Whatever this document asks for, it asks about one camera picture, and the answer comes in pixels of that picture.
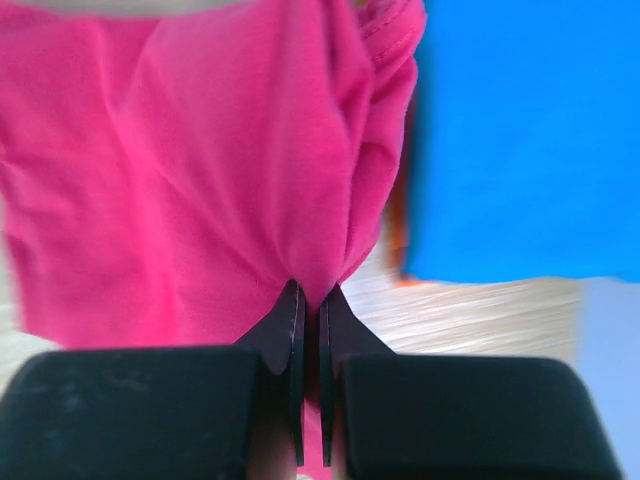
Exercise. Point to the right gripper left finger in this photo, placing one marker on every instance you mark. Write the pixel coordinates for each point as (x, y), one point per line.
(279, 337)

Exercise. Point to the pink t shirt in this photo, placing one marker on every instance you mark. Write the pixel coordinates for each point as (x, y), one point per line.
(164, 177)

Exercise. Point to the folded blue t shirt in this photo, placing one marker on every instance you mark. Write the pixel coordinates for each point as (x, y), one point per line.
(526, 142)

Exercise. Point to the folded orange t shirt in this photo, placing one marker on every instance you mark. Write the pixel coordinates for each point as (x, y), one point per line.
(398, 239)

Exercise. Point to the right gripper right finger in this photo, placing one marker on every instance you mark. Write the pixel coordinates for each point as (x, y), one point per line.
(340, 334)

